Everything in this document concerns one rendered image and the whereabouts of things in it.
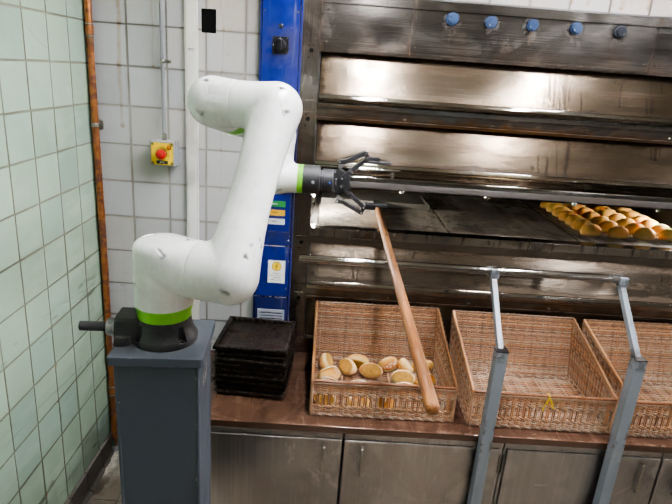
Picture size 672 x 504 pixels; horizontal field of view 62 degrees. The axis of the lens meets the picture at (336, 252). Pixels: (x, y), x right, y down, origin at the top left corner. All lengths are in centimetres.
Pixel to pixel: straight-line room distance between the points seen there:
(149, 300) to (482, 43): 165
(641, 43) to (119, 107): 207
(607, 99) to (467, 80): 56
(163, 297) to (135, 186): 127
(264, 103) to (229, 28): 107
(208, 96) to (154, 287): 45
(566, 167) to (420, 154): 61
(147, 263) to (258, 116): 40
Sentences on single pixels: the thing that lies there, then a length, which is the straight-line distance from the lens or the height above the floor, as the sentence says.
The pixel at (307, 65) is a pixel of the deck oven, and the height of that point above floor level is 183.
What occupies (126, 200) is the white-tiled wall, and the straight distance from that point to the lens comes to 252.
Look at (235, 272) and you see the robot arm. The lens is 117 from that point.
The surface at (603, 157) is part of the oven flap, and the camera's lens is 258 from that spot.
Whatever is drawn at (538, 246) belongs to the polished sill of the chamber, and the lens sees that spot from 257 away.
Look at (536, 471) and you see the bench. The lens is 240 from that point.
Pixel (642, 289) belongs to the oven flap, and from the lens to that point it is 282.
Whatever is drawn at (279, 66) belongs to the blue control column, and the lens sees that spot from 228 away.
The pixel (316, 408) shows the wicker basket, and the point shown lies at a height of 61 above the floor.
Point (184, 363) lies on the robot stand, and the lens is 129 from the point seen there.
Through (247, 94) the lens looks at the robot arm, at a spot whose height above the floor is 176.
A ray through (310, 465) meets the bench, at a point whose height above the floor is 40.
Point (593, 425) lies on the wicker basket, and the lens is 241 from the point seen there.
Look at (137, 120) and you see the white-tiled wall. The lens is 245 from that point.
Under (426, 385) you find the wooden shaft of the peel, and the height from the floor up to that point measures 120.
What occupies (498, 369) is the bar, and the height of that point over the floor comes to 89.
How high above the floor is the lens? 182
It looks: 18 degrees down
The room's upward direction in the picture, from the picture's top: 4 degrees clockwise
